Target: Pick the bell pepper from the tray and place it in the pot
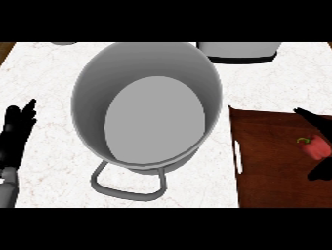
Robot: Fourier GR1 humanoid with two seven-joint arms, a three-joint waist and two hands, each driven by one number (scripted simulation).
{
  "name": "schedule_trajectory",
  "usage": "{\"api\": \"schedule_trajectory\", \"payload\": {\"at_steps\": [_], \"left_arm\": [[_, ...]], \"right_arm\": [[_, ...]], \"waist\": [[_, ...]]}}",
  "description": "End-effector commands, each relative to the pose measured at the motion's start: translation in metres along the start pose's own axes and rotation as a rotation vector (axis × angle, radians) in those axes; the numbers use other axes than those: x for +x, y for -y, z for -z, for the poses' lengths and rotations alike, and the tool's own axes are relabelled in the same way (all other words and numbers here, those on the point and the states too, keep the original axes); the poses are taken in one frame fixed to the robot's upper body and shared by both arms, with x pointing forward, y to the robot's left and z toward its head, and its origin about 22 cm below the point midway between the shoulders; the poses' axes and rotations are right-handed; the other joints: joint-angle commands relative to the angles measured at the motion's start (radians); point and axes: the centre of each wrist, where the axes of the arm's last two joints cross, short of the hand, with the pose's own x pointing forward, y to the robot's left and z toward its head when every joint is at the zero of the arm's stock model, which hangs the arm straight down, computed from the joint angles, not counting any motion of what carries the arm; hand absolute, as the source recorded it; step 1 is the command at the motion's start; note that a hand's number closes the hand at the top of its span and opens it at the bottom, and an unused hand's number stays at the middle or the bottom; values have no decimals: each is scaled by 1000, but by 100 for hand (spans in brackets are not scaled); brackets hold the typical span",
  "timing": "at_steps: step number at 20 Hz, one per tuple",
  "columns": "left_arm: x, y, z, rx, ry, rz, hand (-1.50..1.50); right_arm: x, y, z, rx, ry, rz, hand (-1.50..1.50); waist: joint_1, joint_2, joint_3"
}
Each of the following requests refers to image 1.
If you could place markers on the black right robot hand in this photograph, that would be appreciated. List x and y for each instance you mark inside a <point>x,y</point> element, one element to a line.
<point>331,128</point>

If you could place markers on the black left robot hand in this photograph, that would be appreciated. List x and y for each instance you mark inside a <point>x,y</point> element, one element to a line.
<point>8,143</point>

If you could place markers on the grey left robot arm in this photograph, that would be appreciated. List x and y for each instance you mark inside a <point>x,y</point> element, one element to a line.
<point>1,192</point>

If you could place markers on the red bell pepper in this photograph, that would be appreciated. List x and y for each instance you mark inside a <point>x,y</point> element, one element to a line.
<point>316,148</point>

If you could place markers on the brown wooden tray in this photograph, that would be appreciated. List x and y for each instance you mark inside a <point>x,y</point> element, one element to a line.
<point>290,162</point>

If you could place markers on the large grey metal pot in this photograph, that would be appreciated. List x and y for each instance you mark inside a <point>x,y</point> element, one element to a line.
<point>147,110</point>

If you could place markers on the white appliance with black base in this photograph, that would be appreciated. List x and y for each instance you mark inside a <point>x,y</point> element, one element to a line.
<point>241,51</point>

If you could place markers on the small grey round object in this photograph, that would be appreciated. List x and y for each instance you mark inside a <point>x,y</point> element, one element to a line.
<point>63,43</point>

